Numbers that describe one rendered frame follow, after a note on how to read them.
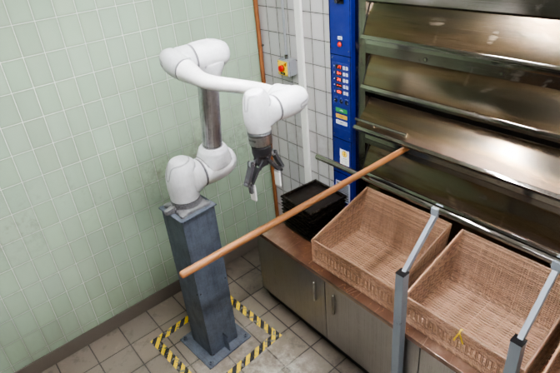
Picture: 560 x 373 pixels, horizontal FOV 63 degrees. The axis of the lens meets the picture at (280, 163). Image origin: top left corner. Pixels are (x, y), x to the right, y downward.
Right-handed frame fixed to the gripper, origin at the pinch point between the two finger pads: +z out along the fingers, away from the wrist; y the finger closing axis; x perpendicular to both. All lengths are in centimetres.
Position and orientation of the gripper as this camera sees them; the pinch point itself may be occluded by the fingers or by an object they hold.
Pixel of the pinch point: (266, 190)
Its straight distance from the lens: 182.3
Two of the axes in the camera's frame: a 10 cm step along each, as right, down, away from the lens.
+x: 7.2, 2.6, -6.4
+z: 0.9, 8.8, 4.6
